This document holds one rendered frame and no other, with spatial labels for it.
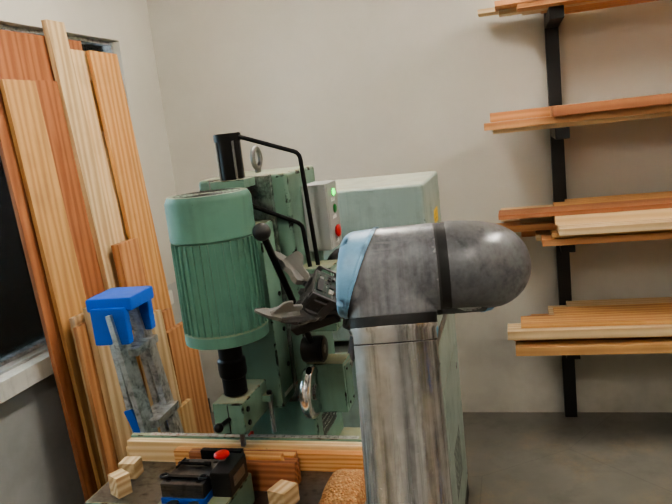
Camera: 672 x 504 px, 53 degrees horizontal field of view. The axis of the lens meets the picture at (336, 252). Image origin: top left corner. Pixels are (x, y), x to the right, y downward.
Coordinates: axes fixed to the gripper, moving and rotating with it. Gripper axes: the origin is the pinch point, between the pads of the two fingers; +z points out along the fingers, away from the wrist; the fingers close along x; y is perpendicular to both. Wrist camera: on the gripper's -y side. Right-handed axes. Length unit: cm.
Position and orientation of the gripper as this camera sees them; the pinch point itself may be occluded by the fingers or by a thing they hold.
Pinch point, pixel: (260, 281)
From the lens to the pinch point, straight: 132.3
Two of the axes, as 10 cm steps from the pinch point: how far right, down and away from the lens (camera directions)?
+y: 4.4, -5.6, -7.1
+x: -1.4, 7.3, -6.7
